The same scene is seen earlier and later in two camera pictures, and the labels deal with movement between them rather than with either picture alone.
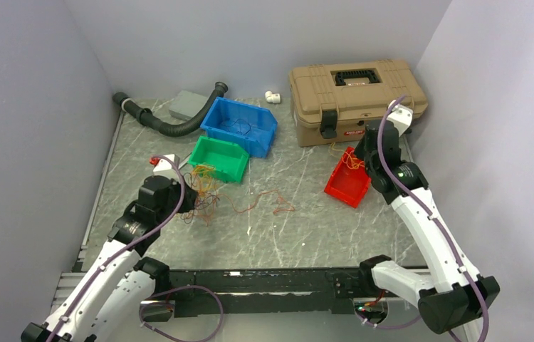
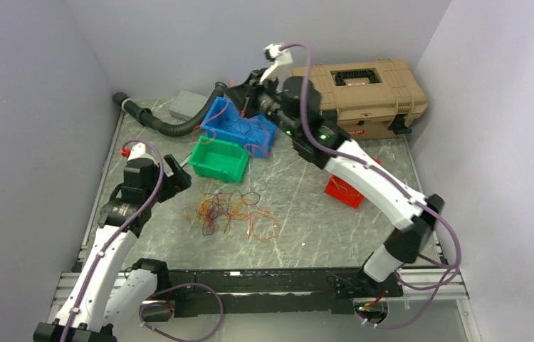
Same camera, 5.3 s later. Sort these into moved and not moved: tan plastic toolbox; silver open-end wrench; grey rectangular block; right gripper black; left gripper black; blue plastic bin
Moved: right gripper black; left gripper black
Not moved: tan plastic toolbox; blue plastic bin; grey rectangular block; silver open-end wrench
